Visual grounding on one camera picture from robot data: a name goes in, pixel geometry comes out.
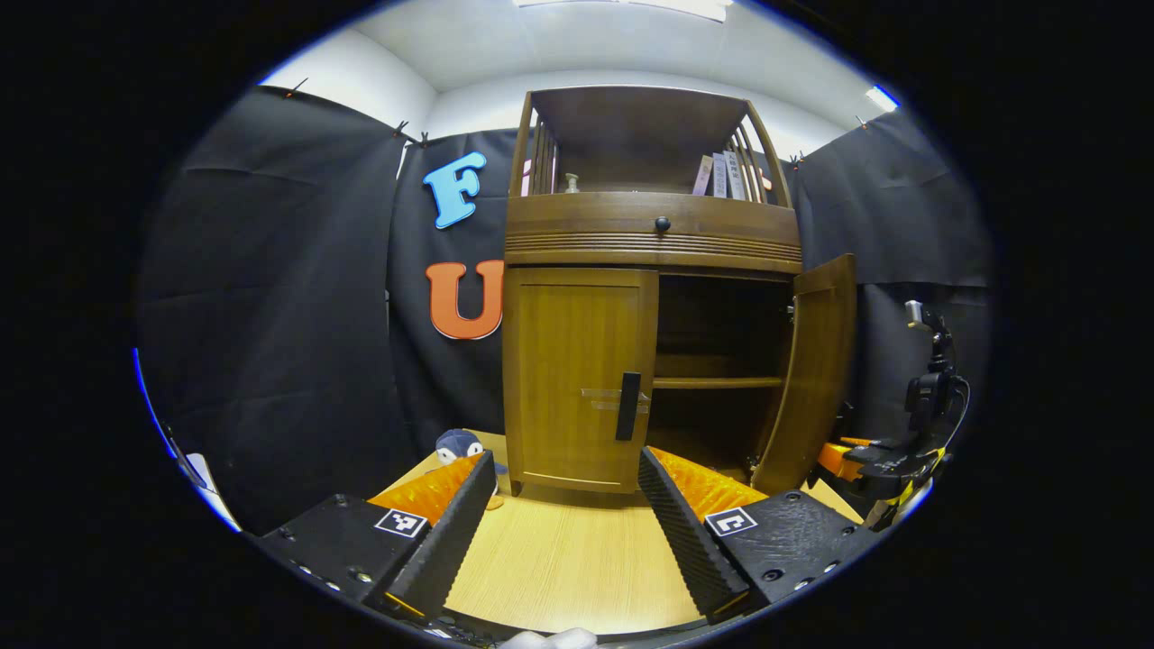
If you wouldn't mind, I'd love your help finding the wooden cabinet drawer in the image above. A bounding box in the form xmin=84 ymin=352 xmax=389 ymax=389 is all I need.
xmin=505 ymin=192 xmax=803 ymax=264

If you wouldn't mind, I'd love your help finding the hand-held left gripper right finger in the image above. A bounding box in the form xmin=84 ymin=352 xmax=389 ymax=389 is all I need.
xmin=637 ymin=446 xmax=883 ymax=625

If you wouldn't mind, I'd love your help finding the black backdrop cloth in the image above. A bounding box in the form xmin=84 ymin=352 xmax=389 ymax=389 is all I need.
xmin=135 ymin=86 xmax=994 ymax=535

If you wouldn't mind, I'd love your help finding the wooden double-door shoe cabinet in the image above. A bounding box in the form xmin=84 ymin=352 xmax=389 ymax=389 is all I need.
xmin=502 ymin=86 xmax=805 ymax=495

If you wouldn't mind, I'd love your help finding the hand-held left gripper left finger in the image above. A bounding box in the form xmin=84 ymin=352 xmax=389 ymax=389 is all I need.
xmin=257 ymin=449 xmax=499 ymax=623

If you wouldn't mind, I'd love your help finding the blue plush toy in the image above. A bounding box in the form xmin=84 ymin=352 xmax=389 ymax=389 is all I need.
xmin=435 ymin=429 xmax=508 ymax=476

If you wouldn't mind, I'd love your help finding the long ceiling light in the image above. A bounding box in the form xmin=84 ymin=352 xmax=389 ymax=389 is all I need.
xmin=512 ymin=0 xmax=733 ymax=23

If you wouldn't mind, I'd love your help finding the wooden cabinet door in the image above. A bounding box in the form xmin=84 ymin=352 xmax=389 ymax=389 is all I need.
xmin=753 ymin=254 xmax=858 ymax=497
xmin=502 ymin=267 xmax=659 ymax=495

